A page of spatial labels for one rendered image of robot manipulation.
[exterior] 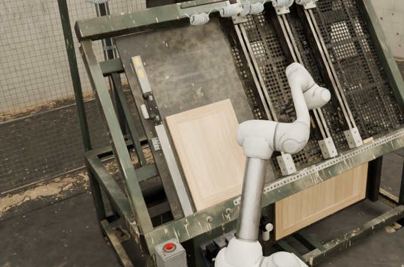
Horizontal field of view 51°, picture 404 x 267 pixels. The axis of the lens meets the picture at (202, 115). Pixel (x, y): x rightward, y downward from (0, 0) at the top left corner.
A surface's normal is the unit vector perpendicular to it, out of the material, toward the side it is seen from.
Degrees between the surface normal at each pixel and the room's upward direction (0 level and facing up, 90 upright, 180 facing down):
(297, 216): 90
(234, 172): 57
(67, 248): 0
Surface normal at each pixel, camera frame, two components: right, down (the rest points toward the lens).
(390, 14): -0.86, 0.27
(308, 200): 0.48, 0.32
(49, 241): -0.08, -0.91
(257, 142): -0.37, -0.03
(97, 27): 0.36, -0.22
